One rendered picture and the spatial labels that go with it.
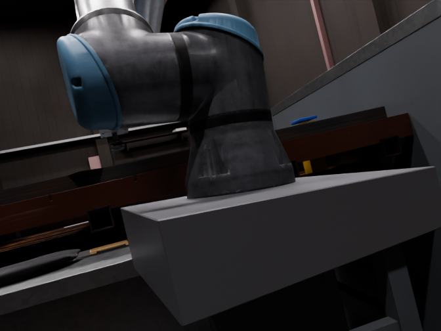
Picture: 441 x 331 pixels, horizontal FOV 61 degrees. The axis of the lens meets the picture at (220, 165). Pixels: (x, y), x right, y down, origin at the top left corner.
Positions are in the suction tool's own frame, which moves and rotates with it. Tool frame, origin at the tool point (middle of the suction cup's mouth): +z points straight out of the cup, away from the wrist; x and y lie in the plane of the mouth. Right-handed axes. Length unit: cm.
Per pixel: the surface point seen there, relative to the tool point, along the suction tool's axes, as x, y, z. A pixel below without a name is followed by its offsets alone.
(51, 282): 49, 16, 28
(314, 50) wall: -410, -352, -178
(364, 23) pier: -275, -344, -152
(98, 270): 49, 8, 29
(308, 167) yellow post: 15, -52, 19
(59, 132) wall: -910, 114, -242
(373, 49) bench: 30, -74, -8
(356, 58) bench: 22, -74, -9
